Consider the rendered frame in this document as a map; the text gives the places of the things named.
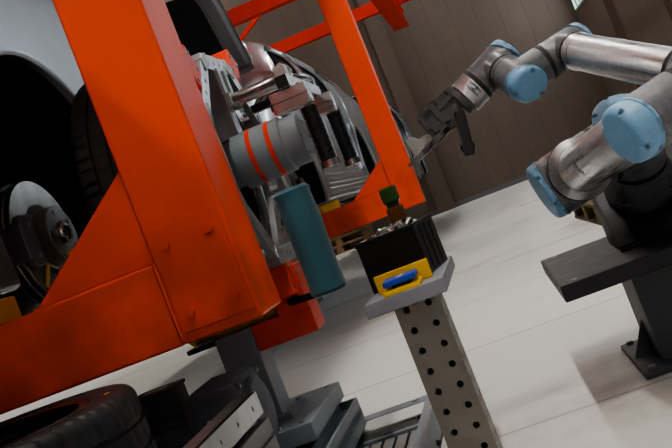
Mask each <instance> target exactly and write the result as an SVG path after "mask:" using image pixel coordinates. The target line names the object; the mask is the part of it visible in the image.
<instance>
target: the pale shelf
mask: <svg viewBox="0 0 672 448"><path fill-rule="evenodd" d="M447 258H448V259H447V260H446V261H445V262H444V263H443V264H442V265H441V266H439V267H438V268H437V269H436V270H435V271H434V272H433V276H431V277H429V278H426V279H424V280H423V282H422V283H421V285H419V286H416V287H414V288H411V289H408V290H406V291H403V292H400V293H397V294H395V295H392V296H389V297H387V298H384V297H383V295H379V293H377V294H374V295H373V296H372V298H371V299H370V300H369V301H368V302H367V304H366V305H365V306H364V309H365V312H366V314H367V317H368V319H369V320H371V319H374V318H376V317H379V316H382V315H384V314H387V313H390V312H393V311H395V310H398V309H401V308H403V307H406V306H409V305H412V304H414V303H417V302H420V301H422V300H425V299H428V298H431V297H433V296H436V295H439V294H441V293H444V292H447V290H448V287H449V284H450V281H451V278H452V274H453V271H454V268H455V263H454V261H453V258H452V256H451V255H449V256H447Z"/></svg>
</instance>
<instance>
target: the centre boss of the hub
mask: <svg viewBox="0 0 672 448"><path fill-rule="evenodd" d="M56 230H57V234H58V236H59V238H60V240H61V241H62V242H63V243H64V244H65V245H69V244H71V243H72V242H73V240H74V234H73V231H72V228H71V227H70V225H69V224H68V223H67V222H66V221H62V220H61V221H58V222H57V224H56Z"/></svg>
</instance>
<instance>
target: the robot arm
mask: <svg viewBox="0 0 672 448"><path fill-rule="evenodd" d="M568 70H573V71H582V72H586V73H591V74H595V75H599V76H603V77H608V78H612V79H616V80H620V81H625V82H629V83H633V84H638V85H642V86H640V87H639V88H637V89H636V90H634V91H633V92H631V93H630V94H618V95H614V96H610V97H608V98H607V99H606V100H602V101H601V102H600V103H599V104H597V106H596V107H595V108H594V110H593V113H592V123H593V124H592V125H590V126H589V127H587V128H586V129H584V130H583V131H581V132H580V133H578V134H577V135H575V136H574V137H572V138H570V139H567V140H565V141H563V142H562V143H560V144H559V145H558V146H557V147H555V148H554V149H553V150H552V151H551V152H549V153H548V154H546V155H545V156H543V157H542V158H540V159H539V160H537V161H536V162H533V164H532V165H531V166H529V167H528V168H527V169H526V176H527V178H528V180H529V183H530V184H531V186H532V188H533V190H534V191H535V193H536V194H537V196H538V197H539V199H540V200H541V201H542V203H543V204H544V205H545V206H546V208H547V209H548V210H549V211H550V212H551V213H552V214H553V215H554V216H556V217H558V218H562V217H564V216H566V215H568V214H571V212H573V211H574V210H576V209H577V208H579V207H580V206H582V205H583V204H585V203H586V202H588V201H590V200H591V199H593V198H595V197H597V196H598V195H600V194H601V193H602V192H603V191H604V195H605V198H606V199H607V201H608V202H609V204H610V205H612V206H613V207H614V208H616V209H618V210H620V211H623V212H627V213H634V214H639V213H648V212H652V211H655V210H657V209H660V208H662V207H664V206H665V205H667V204H668V203H669V202H671V201H672V160H671V159H670V158H669V157H668V156H667V153H666V149H665V148H666V147H668V146H669V145H671V144H672V47H671V46H664V45H657V44H651V43H644V42H638V41H631V40H625V39H618V38H612V37H605V36H598V35H593V34H592V33H591V32H590V30H589V29H588V28H587V27H586V26H584V25H582V24H581V23H577V22H574V23H571V24H569V25H567V26H565V27H563V28H562V29H561V30H560V31H558V32H557V33H555V34H554V35H552V36H551V37H549V38H548V39H546V40H545V41H543V42H541V43H540V44H538V45H537V46H536V47H534V48H532V49H531V50H529V51H527V52H526V53H524V54H523V55H521V54H520V53H519V52H518V51H517V50H516V49H515V48H514V47H512V46H511V45H510V44H507V43H506V42H505V41H503V40H495V41H494V42H493V43H492V44H491V45H489V46H488V47H487V48H486V50H485V51H484V52H483V53H482V54H481V55H480V56H479V57H478V58H477V59H476V61H475V62H474V63H473V64H472V65H471V66H470V67H469V68H468V69H467V70H466V71H465V72H464V73H463V74H462V75H461V76H460V77H459V79H458V80H457V81H456V82H455V83H454V84H453V85H452V88H453V90H451V89H450V88H449V87H447V88H446V89H445V90H444V91H443V92H442V93H441V94H440V95H439V97H438V98H437V99H436V100H435V101H432V102H433V103H432V102H430V103H429V106H428V107H426V108H425V111H423V113H421V114H420V115H419V116H418V118H417V119H418V120H417V121H418V123H419V124H421V125H422V127H423V128H424V129H425V130H426V131H429V132H430V133H431V134H432V135H433V136H434V137H433V138H432V137H431V135H429V134H425V135H423V136H422V137H421V138H420V139H417V138H414V137H410V138H408V139H407V145H408V147H409V149H410V150H411V152H412V154H413V155H414V157H415V158H414V159H413V160H412V161H411V162H410V163H409V164H408V166H409V167H411V166H414V165H417V164H418V163H419V162H420V161H421V160H422V159H423V158H424V157H425V156H426V155H427V153H428V152H429V151H430V150H431V149H432V148H433V147H434V146H435V145H436V144H437V143H438V142H439V141H440V142H441V141H442V140H443V139H444V138H445V137H446V136H447V135H448V134H449V132H450V131H452V129H453V128H456V126H457V130H458V134H459V138H460V142H461V146H460V149H461V151H462V152H463V154H464V155H465V156H470V155H474V154H475V144H474V142H473V141H472V138H471V134H470V130H469V127H468V123H467V119H466V115H465V111H464V109H465V110H466V111H467V112H469V113H471V112H472V111H473V110H474V109H475V110H479V109H480V108H481V107H482V106H483V105H484V104H485V103H486V102H487V101H488V100H489V99H490V98H491V97H492V96H493V95H494V93H495V92H496V91H497V90H500V91H502V92H503V93H505V94H507V95H508V96H509V97H510V98H511V99H513V100H516V101H519V102H522V103H530V102H533V101H535V100H537V99H539V98H540V97H541V96H542V95H543V94H544V92H545V90H546V88H547V84H548V83H550V82H551V81H553V80H554V79H556V78H557V77H559V76H560V75H562V74H563V73H565V72H566V71H568ZM454 103H456V104H457V107H453V104H454ZM462 108H464V109H463V110H461V109H462ZM473 108H474V109H473ZM429 140H430V141H429ZM428 141H429V142H428ZM427 142H428V144H427V145H426V146H425V144H426V143H427Z"/></svg>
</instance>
